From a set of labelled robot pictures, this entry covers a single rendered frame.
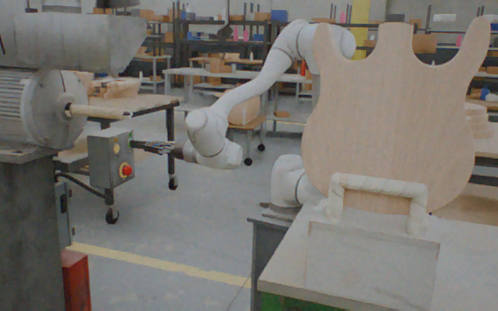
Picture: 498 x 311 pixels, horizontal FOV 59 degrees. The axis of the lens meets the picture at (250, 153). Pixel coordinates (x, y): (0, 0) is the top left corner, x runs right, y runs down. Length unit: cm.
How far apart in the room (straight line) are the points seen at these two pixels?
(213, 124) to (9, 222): 73
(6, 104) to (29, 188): 32
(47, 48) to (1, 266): 80
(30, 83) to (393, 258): 108
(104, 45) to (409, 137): 75
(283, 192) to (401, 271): 102
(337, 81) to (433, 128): 21
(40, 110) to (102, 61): 31
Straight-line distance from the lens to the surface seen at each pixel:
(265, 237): 201
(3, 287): 180
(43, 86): 143
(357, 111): 96
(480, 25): 95
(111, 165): 170
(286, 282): 110
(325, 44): 96
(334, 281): 105
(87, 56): 122
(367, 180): 96
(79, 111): 144
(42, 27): 131
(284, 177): 192
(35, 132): 144
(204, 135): 141
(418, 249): 99
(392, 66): 94
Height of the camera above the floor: 150
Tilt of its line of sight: 15 degrees down
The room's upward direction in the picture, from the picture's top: 2 degrees clockwise
